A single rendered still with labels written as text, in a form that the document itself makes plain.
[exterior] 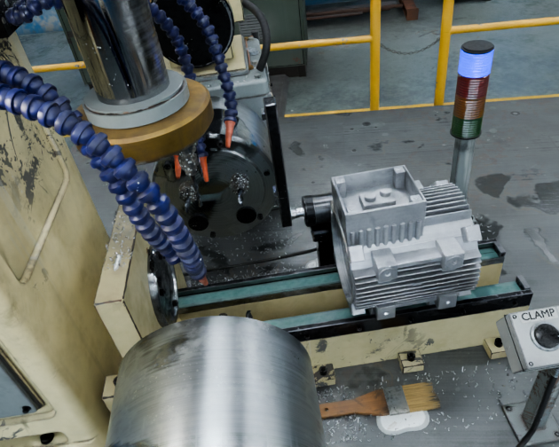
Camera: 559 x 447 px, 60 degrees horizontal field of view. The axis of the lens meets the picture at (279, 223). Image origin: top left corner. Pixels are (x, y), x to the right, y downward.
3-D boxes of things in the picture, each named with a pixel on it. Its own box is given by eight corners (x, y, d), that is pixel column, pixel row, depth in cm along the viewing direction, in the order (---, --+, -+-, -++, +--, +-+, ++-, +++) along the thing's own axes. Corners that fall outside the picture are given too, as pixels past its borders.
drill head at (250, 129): (167, 275, 98) (128, 171, 82) (178, 166, 130) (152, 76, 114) (289, 255, 98) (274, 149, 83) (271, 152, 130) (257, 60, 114)
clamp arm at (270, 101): (279, 229, 93) (260, 105, 77) (277, 219, 95) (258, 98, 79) (297, 225, 93) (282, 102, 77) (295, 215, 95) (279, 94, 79)
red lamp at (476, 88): (461, 101, 97) (465, 80, 94) (451, 89, 101) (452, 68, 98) (492, 97, 97) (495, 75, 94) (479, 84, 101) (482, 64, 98)
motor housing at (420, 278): (356, 337, 81) (353, 254, 69) (332, 259, 95) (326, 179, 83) (473, 316, 81) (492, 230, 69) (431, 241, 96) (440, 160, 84)
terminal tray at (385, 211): (347, 253, 74) (345, 216, 70) (332, 211, 82) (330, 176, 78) (424, 239, 75) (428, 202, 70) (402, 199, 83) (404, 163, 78)
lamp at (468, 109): (459, 121, 100) (461, 101, 97) (448, 109, 104) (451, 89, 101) (488, 117, 100) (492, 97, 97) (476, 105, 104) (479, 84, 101)
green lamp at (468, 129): (457, 141, 102) (459, 121, 100) (446, 128, 107) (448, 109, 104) (484, 137, 102) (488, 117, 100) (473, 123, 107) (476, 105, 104)
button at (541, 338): (534, 351, 60) (540, 348, 59) (526, 327, 62) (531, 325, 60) (558, 348, 60) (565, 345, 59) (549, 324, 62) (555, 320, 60)
